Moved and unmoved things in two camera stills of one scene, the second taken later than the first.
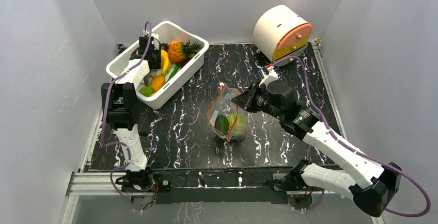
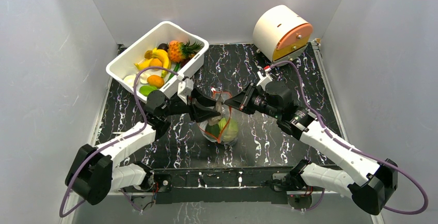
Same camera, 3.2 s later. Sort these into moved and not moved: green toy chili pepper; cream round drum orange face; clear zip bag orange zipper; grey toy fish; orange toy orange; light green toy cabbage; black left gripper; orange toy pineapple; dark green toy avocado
Moved: grey toy fish; clear zip bag orange zipper; light green toy cabbage; dark green toy avocado; black left gripper
Not moved: cream round drum orange face; orange toy orange; orange toy pineapple; green toy chili pepper
